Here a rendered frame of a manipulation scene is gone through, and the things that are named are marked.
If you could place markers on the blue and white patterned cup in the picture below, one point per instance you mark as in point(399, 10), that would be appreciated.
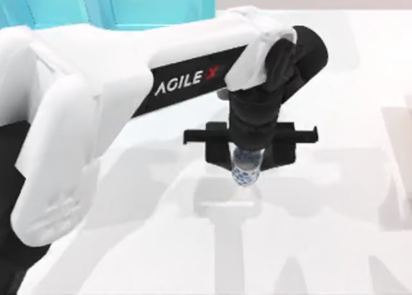
point(246, 169)

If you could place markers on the light blue rack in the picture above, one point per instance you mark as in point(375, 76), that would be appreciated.
point(135, 5)

